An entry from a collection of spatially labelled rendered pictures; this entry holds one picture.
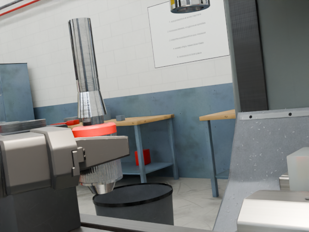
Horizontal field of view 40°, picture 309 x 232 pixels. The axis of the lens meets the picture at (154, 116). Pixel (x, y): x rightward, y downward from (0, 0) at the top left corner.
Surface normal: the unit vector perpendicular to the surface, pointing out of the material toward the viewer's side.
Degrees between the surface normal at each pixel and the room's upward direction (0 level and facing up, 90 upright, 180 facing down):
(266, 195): 0
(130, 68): 90
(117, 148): 90
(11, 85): 90
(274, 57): 90
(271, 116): 63
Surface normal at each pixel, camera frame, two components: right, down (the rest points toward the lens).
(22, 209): 0.69, -0.05
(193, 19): -0.63, 0.12
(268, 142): -0.63, -0.32
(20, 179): 0.43, 0.00
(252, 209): -0.48, -0.68
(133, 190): 0.08, -0.02
